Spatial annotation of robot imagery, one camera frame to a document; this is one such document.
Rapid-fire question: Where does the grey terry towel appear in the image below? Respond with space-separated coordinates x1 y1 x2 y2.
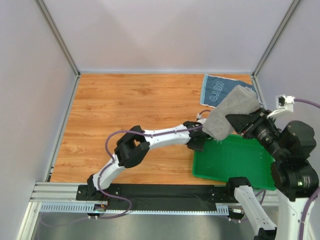
202 85 260 141

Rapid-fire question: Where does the green plastic tray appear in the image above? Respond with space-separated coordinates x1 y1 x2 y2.
192 134 276 191

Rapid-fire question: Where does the blue patterned towel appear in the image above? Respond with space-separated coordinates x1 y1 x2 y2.
199 74 256 107

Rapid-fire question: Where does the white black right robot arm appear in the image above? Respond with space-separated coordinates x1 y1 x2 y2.
226 108 320 240

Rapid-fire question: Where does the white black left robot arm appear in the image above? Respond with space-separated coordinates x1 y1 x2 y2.
86 121 210 200

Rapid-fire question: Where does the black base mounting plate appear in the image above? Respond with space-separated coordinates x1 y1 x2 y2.
75 183 241 212

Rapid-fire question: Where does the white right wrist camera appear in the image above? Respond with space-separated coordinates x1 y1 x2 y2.
267 95 295 119

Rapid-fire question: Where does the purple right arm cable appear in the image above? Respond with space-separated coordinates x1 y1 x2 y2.
229 98 320 240

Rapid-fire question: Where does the aluminium frame post right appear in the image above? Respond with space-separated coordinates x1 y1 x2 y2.
251 0 303 77

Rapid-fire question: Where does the aluminium frame post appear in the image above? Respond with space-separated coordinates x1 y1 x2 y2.
251 0 303 77
34 0 81 77

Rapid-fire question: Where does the aluminium front rail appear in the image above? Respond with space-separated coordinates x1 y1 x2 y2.
30 182 279 218

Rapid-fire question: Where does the aluminium frame post left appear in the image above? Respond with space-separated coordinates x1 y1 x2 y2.
34 0 81 77

